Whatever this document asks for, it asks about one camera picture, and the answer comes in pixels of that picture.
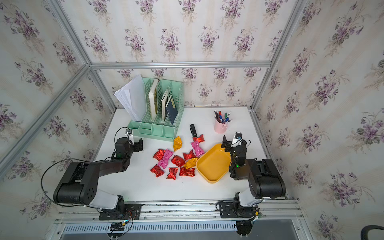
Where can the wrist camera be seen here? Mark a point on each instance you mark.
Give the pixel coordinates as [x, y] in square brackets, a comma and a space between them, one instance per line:
[238, 136]
[128, 132]

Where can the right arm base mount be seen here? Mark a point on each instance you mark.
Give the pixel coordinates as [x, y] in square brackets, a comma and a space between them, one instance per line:
[237, 210]

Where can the pink pen cup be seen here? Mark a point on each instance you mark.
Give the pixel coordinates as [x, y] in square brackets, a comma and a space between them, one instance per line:
[220, 128]

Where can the pens in cup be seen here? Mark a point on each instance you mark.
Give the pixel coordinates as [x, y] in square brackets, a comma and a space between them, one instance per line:
[222, 118]

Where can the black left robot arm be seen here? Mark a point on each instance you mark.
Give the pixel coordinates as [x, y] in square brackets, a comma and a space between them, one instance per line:
[79, 184]

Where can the dark blue booklet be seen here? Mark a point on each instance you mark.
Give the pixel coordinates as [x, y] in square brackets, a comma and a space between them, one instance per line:
[171, 108]

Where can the yellow storage tray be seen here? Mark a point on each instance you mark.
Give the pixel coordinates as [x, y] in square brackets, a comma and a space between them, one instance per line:
[214, 164]

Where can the beige notebook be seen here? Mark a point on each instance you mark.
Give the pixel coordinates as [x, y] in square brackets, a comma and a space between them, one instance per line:
[164, 102]

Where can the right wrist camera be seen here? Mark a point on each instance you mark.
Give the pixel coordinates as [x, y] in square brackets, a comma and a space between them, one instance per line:
[238, 136]

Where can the mint green desk organizer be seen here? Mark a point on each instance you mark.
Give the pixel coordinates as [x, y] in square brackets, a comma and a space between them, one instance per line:
[158, 129]

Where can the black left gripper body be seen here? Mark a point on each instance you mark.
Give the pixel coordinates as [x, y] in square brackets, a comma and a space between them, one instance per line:
[137, 145]

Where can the aluminium rail frame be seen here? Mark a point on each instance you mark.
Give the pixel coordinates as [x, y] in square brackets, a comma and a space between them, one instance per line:
[177, 211]

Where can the yellow tea bag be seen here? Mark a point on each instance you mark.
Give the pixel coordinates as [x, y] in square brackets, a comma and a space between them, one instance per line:
[177, 144]
[191, 163]

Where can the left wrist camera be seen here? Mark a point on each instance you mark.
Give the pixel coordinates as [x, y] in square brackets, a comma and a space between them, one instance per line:
[128, 132]

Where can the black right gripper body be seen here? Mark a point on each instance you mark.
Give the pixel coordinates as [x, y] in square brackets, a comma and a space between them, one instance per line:
[227, 144]

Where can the black stapler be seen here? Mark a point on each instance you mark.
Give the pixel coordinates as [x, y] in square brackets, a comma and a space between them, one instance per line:
[193, 131]

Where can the pink tea bag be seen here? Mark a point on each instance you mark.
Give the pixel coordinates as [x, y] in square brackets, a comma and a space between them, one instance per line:
[163, 163]
[198, 150]

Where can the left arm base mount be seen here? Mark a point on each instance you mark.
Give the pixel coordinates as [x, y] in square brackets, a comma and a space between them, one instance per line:
[129, 211]

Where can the white paper stack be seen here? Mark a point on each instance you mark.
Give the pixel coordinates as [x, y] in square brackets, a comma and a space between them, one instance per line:
[132, 96]

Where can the cream book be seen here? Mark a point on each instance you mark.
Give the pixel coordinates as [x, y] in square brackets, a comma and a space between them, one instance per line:
[153, 99]

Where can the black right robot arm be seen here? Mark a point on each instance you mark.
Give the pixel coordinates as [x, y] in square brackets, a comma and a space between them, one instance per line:
[263, 177]

